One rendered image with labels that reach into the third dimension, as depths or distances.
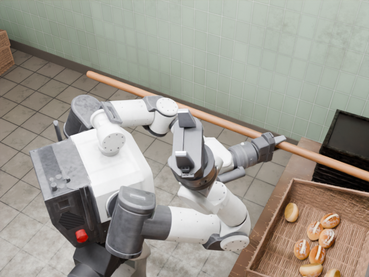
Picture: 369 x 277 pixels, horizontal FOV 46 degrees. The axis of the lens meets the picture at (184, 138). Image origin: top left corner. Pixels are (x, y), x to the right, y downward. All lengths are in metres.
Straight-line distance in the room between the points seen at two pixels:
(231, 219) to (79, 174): 0.42
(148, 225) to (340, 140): 1.22
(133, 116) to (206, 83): 1.86
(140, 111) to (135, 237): 0.50
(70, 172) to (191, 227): 0.36
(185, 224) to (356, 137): 1.20
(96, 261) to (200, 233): 0.42
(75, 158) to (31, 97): 2.66
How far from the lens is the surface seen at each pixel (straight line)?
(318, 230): 2.07
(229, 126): 1.60
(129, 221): 1.08
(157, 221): 1.11
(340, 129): 2.16
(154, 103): 1.48
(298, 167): 2.37
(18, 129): 3.59
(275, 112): 3.15
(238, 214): 1.12
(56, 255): 2.76
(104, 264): 1.44
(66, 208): 1.21
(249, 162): 1.48
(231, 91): 3.19
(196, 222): 1.15
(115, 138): 1.14
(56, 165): 1.24
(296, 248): 2.00
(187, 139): 0.83
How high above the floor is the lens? 2.28
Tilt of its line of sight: 44 degrees down
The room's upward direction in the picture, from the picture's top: straight up
